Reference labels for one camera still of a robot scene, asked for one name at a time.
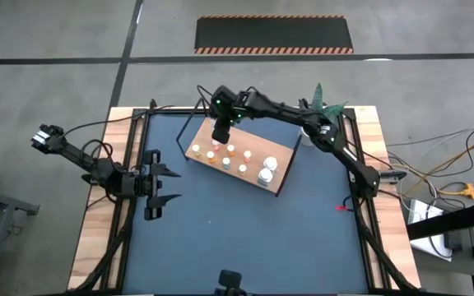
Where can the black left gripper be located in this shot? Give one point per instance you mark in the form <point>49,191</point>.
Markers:
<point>138,185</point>

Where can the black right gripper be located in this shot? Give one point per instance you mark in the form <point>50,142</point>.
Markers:
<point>226,104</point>

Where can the red pill vial white cap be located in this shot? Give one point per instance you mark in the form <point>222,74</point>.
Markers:
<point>247,155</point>
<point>215,144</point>

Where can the orange pill vial white cap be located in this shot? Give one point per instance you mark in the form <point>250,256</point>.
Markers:
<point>210,155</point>
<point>230,149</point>

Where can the small white piece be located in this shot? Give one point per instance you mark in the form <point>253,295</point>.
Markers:
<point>226,162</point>
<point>196,149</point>

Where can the small white piece bottom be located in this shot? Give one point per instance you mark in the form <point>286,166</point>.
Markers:
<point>196,149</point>

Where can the yellow pill vial white cap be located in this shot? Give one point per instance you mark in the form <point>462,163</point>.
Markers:
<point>242,168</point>

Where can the large white medicine bottle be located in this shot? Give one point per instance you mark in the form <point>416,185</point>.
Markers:
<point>270,163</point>
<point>265,175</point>

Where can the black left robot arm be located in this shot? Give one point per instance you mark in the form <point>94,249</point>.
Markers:
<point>76,156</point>

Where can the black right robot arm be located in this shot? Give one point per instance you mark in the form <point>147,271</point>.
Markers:
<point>286,111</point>

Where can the snake plant in white pot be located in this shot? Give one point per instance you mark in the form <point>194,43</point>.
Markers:
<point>318,95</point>

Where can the blue table mat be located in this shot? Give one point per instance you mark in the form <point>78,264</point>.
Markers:
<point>241,246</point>

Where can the black hazard-striped floor mat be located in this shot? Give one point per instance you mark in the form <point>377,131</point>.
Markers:
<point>274,35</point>

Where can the black rounded device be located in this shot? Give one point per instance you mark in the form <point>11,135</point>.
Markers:
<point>230,279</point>

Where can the small red clip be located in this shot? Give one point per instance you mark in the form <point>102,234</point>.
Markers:
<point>341,208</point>

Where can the white box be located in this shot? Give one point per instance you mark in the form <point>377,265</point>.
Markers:
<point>420,211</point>

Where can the black desk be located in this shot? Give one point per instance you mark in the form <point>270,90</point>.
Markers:
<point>447,222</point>

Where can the black metal table frame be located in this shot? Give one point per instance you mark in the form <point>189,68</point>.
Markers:
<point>154,111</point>

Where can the small white metal bracket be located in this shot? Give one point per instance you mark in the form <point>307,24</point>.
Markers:
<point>351,177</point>

